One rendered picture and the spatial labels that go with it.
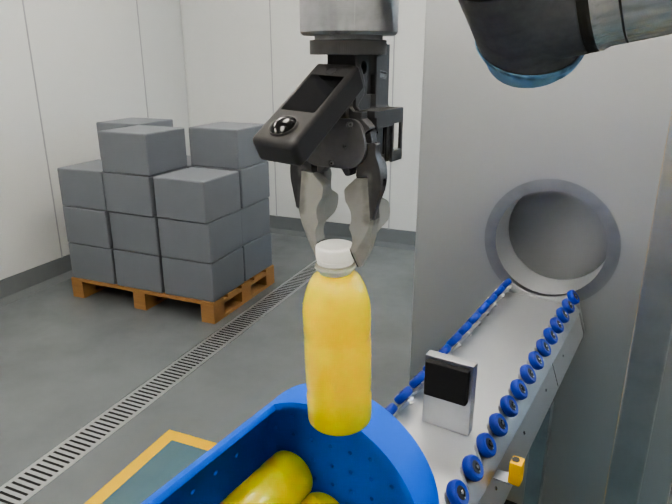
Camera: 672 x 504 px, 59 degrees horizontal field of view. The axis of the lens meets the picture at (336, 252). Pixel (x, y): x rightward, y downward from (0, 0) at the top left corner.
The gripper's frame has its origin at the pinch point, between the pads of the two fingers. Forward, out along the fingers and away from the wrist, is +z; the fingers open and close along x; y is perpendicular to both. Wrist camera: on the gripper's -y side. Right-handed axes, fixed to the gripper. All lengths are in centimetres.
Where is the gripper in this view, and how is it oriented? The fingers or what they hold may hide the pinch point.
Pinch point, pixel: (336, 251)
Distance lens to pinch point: 59.3
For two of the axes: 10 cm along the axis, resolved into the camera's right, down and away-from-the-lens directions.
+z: 0.0, 9.5, 3.1
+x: -8.5, -1.6, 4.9
